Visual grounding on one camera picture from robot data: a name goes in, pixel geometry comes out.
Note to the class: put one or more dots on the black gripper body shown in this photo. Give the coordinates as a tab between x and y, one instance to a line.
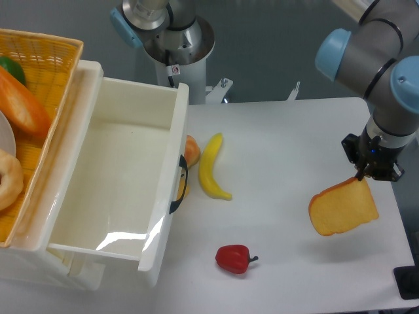
363	150

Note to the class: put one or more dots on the orange bread slice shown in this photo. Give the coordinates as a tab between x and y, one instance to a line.
342	207

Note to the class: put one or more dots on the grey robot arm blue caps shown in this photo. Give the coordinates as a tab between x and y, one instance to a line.
367	62

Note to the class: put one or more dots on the open white upper drawer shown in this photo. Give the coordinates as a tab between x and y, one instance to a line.
117	211

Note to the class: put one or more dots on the white drawer cabinet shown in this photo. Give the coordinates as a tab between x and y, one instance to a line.
30	257

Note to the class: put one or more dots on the black device at edge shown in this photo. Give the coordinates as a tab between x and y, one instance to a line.
406	278

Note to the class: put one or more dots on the red bell pepper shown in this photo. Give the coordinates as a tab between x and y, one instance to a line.
234	258

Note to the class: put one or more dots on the yellow banana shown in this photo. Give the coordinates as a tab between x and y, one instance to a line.
205	171

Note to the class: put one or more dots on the orange peach fruit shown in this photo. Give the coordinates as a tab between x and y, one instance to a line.
192	151

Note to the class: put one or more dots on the yellow woven basket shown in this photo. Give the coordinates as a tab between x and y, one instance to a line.
48	62

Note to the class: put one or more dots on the beige bagel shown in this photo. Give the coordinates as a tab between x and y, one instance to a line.
12	179

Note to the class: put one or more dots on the orange baguette loaf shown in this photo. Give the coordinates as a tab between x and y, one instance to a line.
22	108

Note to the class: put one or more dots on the white plate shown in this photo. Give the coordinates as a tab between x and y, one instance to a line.
7	138

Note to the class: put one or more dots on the green pepper in basket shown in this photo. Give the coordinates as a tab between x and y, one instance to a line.
14	68

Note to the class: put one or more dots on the yellow fruit under handle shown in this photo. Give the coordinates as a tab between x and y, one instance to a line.
183	188

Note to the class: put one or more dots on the black drawer handle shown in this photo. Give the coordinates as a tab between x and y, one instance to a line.
175	204

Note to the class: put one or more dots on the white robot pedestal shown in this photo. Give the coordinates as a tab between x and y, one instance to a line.
195	77

